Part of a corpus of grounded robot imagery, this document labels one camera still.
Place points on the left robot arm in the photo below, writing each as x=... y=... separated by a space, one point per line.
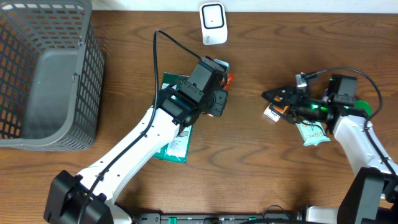
x=90 y=196

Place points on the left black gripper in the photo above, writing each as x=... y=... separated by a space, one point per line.
x=221 y=102

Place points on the orange small box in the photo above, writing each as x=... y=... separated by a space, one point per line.
x=270 y=112

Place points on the white barcode scanner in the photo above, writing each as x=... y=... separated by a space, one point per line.
x=214 y=26

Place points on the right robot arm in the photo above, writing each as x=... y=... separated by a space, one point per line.
x=372 y=197

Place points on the mint green wipes packet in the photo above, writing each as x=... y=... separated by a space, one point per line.
x=312 y=133

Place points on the white green glove package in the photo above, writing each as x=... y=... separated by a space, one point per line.
x=177 y=150

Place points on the green lid jar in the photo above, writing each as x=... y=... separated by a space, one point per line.
x=361 y=104

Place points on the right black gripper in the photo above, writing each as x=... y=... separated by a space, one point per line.
x=290 y=91

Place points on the grey plastic mesh basket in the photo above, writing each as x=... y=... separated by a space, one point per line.
x=52 y=73

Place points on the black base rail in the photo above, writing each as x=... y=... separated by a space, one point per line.
x=179 y=218

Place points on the red snack packet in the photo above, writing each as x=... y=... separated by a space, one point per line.
x=229 y=80

